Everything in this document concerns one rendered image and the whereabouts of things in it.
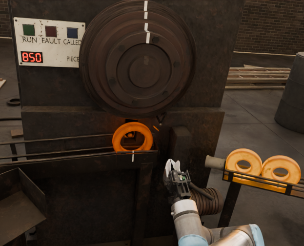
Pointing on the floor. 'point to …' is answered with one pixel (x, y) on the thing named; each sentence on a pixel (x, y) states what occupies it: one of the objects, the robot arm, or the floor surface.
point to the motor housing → (204, 206)
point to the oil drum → (299, 96)
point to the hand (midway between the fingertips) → (170, 162)
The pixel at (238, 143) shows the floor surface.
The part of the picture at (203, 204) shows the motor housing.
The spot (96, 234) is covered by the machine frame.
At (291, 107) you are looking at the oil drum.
